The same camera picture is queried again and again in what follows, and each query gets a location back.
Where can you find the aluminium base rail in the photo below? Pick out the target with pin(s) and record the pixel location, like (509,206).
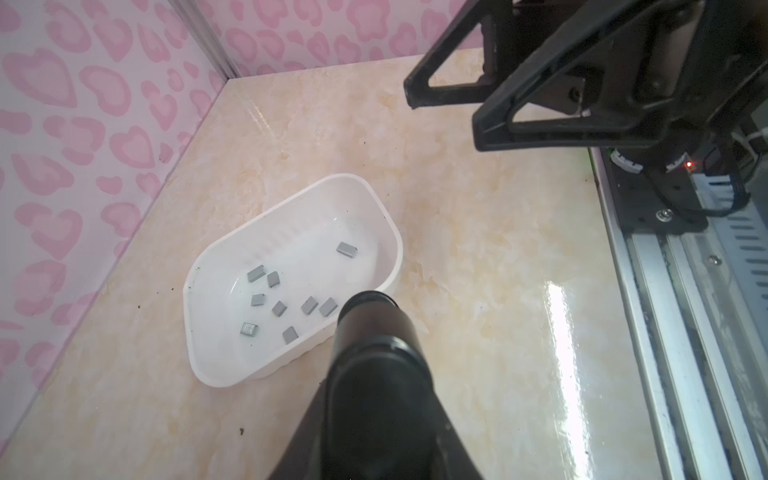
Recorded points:
(695,294)

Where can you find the white plastic tray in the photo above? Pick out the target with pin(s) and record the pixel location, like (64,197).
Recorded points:
(297,238)

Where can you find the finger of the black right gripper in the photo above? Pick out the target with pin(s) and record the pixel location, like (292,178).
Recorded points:
(430,83)

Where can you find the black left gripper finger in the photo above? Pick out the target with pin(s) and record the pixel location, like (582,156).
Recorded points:
(376,415)

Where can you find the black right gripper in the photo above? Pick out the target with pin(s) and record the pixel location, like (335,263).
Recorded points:
(642,77)

